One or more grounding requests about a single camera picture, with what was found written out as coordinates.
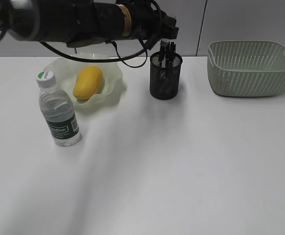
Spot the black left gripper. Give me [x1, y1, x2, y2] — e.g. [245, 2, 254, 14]
[154, 11, 179, 42]

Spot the black marker pen blue label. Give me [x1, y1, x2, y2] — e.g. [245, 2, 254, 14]
[169, 42, 176, 63]

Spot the yellow mango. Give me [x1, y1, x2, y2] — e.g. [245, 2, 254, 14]
[73, 66, 103, 100]

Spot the clear water bottle green label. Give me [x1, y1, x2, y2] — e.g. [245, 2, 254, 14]
[36, 70, 82, 146]

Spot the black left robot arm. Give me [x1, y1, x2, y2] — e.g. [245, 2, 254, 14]
[0, 0, 178, 48]

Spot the black mesh pen holder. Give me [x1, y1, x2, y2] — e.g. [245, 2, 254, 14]
[150, 52, 183, 100]

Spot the pale green plastic basket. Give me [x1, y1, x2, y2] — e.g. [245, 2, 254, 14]
[207, 41, 285, 98]

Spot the pale green wavy plate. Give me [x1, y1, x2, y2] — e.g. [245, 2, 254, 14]
[44, 57, 123, 108]

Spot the black cable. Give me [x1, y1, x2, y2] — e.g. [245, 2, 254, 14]
[39, 0, 164, 68]

